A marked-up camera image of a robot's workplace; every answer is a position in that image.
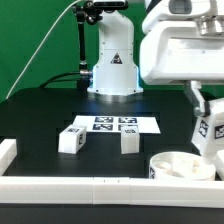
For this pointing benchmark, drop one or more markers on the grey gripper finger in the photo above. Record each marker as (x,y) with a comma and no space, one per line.
(200,105)

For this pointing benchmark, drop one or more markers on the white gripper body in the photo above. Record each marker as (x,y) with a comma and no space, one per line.
(174,51)

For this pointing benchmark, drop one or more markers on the white round stool seat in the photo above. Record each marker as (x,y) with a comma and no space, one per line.
(180,166)

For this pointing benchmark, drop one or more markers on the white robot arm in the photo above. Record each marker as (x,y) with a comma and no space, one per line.
(115,74)

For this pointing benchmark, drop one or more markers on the white marker sheet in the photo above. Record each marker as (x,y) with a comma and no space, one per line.
(113,124)

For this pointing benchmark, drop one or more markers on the white U-shaped obstacle fence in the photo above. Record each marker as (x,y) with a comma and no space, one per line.
(121,191)

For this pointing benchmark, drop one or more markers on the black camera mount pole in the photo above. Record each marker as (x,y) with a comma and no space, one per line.
(87,13)

